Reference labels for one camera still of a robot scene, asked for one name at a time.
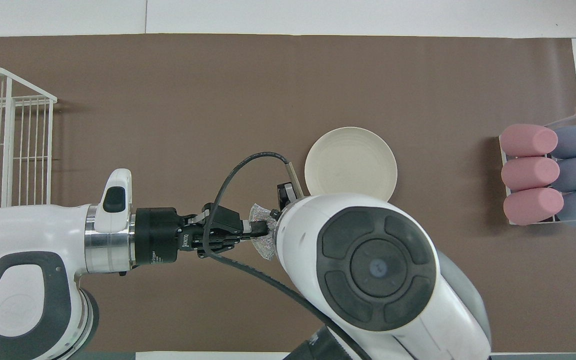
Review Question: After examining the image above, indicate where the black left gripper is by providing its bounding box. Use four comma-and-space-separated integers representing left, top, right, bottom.
133, 206, 249, 266

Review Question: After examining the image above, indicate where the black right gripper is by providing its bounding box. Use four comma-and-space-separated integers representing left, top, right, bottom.
202, 182, 299, 236

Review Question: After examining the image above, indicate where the silver mesh sponge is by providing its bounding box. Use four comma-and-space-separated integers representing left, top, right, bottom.
248, 202, 280, 261

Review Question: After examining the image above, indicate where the cream round plate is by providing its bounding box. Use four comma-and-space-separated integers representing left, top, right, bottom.
304, 126, 398, 202

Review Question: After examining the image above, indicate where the brown table mat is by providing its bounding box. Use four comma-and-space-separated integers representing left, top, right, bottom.
0, 33, 576, 353

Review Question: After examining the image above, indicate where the pink cup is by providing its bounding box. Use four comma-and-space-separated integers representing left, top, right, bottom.
501, 156, 561, 192
503, 187, 565, 226
499, 124, 559, 157

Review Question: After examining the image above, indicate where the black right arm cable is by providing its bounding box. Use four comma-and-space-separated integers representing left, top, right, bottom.
203, 152, 375, 360

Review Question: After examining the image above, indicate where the white wire dish rack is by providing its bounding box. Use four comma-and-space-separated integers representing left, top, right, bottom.
0, 67, 58, 213

